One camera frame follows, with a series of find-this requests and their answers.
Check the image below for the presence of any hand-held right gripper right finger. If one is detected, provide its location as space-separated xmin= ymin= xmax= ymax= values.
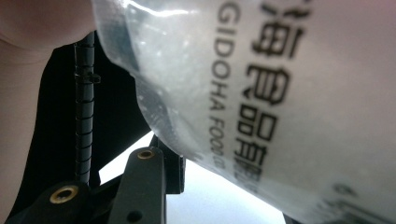
xmin=282 ymin=212 xmax=302 ymax=224

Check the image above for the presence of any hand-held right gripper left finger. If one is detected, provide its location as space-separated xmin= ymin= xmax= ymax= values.
xmin=149 ymin=133 xmax=187 ymax=194

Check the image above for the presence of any red and white plastic bag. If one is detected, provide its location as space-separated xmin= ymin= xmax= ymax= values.
xmin=92 ymin=0 xmax=396 ymax=224

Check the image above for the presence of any left hand-held gripper black cable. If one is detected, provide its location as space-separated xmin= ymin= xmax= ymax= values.
xmin=74 ymin=31 xmax=102 ymax=185

